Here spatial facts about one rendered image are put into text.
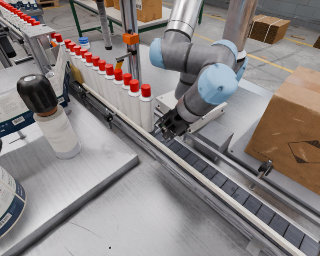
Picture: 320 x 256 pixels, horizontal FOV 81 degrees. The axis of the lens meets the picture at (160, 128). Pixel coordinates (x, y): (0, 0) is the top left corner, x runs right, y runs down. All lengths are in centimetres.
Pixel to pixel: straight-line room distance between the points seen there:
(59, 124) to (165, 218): 43
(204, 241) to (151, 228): 15
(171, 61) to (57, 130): 40
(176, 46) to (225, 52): 12
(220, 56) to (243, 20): 29
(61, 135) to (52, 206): 21
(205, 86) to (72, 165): 53
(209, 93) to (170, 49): 17
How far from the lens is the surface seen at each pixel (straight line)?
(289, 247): 61
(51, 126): 65
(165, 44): 52
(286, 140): 71
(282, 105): 65
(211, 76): 39
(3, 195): 64
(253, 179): 60
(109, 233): 64
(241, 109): 104
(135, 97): 69
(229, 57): 49
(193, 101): 43
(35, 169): 78
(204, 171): 67
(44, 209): 68
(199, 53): 49
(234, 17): 75
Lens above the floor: 143
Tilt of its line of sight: 45 degrees down
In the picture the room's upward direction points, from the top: straight up
